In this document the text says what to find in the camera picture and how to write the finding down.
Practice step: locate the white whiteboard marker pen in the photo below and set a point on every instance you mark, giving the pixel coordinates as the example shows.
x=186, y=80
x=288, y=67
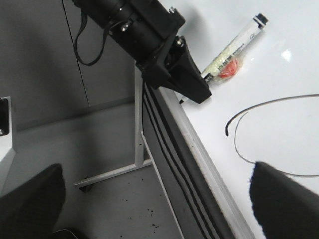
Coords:
x=227, y=55

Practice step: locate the white whiteboard with aluminium frame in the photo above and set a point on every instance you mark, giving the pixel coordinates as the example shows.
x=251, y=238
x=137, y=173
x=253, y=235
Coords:
x=269, y=110

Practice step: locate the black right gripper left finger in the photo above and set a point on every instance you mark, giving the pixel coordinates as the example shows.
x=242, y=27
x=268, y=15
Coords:
x=31, y=210

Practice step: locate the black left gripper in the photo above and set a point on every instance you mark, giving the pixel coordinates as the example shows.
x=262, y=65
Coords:
x=148, y=33

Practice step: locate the grey cabinet panel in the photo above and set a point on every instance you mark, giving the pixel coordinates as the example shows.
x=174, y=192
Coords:
x=39, y=70

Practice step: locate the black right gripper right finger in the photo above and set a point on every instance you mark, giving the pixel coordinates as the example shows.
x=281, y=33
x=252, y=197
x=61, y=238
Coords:
x=282, y=207

